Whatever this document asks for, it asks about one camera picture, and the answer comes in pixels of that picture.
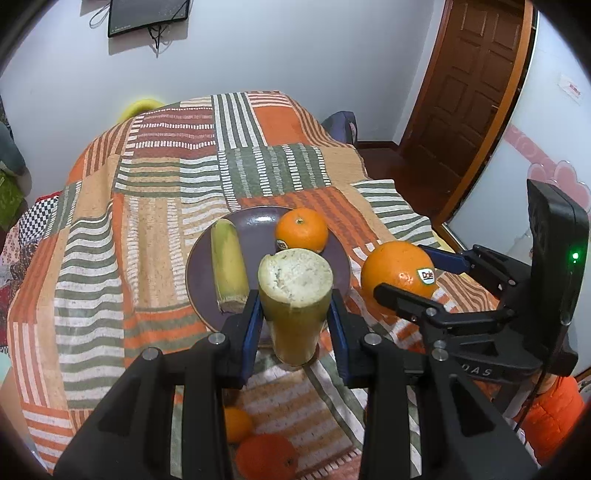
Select floral bed sheet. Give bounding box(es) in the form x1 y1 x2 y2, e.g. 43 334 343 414
0 230 40 344

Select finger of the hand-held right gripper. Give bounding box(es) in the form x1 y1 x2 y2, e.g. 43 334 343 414
420 244 533 302
372 282 516 361

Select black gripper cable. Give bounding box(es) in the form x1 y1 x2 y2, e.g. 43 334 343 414
512 357 552 432

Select dark purple plate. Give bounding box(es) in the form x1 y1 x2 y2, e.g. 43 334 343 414
185 205 353 346

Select brown wooden door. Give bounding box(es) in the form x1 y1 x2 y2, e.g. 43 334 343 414
398 0 539 224

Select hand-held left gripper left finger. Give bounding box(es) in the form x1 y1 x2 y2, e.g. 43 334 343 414
53 289 264 480

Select white wall label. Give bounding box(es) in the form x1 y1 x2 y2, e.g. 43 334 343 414
556 73 584 101

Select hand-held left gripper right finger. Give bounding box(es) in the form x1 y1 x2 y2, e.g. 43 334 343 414
328 289 542 480

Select small plain orange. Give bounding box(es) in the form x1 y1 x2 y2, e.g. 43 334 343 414
224 406 254 445

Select striped patchwork blanket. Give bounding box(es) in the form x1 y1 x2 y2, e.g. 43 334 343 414
7 91 505 480

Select large orange with sticker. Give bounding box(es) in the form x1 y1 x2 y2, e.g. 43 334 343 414
361 240 442 317

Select green sugarcane piece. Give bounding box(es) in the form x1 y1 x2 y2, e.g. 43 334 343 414
257 248 334 368

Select green cloth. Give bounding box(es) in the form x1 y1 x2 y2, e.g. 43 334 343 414
0 168 25 232

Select wall-mounted black screen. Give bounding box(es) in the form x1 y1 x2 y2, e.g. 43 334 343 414
107 0 192 39

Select yellow round object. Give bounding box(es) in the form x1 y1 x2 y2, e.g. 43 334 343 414
117 96 165 124

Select blue backpack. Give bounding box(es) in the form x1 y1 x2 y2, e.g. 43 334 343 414
321 111 360 145

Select black screen cables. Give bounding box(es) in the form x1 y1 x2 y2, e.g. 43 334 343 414
147 24 175 59

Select pink wall decal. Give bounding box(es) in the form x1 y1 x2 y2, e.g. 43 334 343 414
505 124 591 210

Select sugarcane piece on plate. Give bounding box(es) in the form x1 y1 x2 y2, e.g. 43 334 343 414
211 218 251 315

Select deep orange tangerine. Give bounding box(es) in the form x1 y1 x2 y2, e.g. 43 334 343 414
235 433 300 480

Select small orange with sticker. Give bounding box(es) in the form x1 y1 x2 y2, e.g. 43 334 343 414
275 208 330 255

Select black and white checkered cloth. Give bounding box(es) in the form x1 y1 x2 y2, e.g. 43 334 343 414
8 193 62 241

